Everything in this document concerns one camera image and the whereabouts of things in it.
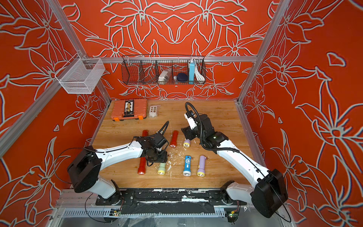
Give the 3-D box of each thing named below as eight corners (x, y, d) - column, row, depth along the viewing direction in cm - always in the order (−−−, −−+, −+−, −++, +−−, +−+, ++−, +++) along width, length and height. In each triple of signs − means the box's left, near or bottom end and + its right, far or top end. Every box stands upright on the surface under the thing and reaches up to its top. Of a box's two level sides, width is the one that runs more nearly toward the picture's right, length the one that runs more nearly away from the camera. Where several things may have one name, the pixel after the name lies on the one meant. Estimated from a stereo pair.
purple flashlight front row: (196, 175, 82) (197, 174, 80) (199, 156, 89) (199, 154, 87) (204, 177, 81) (204, 176, 79) (205, 157, 89) (206, 155, 87)
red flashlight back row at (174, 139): (170, 147, 94) (169, 145, 91) (173, 132, 102) (173, 129, 99) (175, 148, 93) (175, 146, 91) (178, 132, 101) (178, 130, 99)
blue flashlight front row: (183, 176, 82) (183, 174, 79) (183, 157, 89) (183, 155, 87) (190, 176, 82) (191, 174, 79) (190, 157, 89) (191, 155, 87)
